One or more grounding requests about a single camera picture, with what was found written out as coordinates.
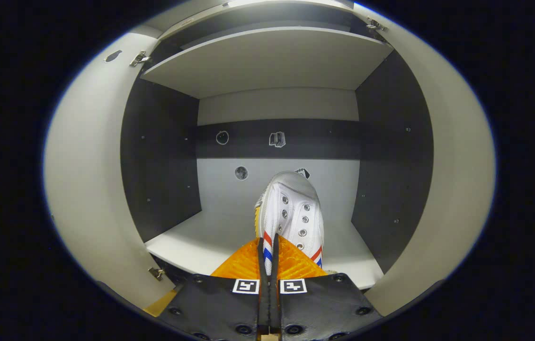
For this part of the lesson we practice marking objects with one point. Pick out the white striped shoe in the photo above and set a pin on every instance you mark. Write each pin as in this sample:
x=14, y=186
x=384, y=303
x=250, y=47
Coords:
x=296, y=213

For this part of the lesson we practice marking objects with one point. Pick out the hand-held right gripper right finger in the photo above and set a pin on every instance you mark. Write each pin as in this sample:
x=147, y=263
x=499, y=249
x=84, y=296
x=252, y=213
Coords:
x=324, y=308

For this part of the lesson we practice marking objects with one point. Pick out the white shoe cabinet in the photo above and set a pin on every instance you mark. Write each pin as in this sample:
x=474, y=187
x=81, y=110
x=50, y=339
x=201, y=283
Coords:
x=272, y=61

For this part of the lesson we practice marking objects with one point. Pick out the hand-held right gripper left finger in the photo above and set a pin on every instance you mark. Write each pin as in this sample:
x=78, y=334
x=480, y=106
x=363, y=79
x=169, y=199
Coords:
x=210, y=308

